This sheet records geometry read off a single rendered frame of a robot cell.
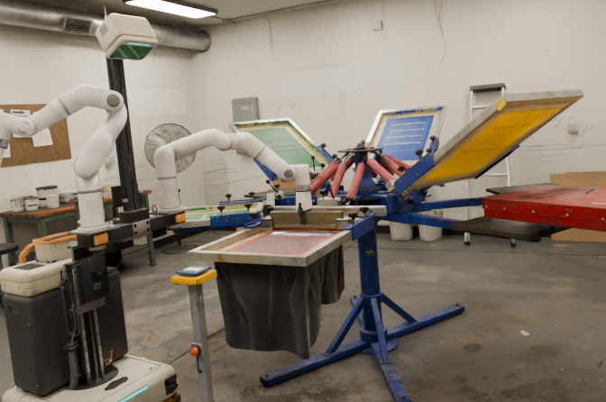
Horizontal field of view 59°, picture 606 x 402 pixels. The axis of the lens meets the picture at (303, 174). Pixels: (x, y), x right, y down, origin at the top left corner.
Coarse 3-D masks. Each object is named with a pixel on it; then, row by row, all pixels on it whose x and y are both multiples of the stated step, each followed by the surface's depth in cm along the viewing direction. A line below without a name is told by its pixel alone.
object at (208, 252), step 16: (224, 240) 256; (240, 240) 268; (336, 240) 238; (192, 256) 235; (208, 256) 231; (224, 256) 228; (240, 256) 224; (256, 256) 220; (272, 256) 217; (288, 256) 214; (304, 256) 211; (320, 256) 222
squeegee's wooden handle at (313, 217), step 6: (276, 216) 282; (282, 216) 280; (288, 216) 279; (294, 216) 277; (306, 216) 274; (312, 216) 273; (318, 216) 271; (324, 216) 270; (330, 216) 268; (336, 216) 267; (342, 216) 266; (276, 222) 282; (282, 222) 281; (288, 222) 279; (294, 222) 278; (312, 222) 273; (318, 222) 271; (324, 222) 270; (330, 222) 268; (336, 222) 267
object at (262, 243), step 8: (272, 232) 282; (296, 232) 277; (304, 232) 276; (256, 240) 266; (264, 240) 264; (272, 240) 262; (280, 240) 261; (288, 240) 260; (240, 248) 251; (248, 248) 249; (256, 248) 248; (264, 248) 246
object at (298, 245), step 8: (312, 232) 274; (320, 232) 272; (328, 232) 271; (336, 232) 269; (296, 240) 258; (304, 240) 257; (312, 240) 255; (320, 240) 254; (272, 248) 245; (280, 248) 244; (288, 248) 243; (296, 248) 241; (304, 248) 240
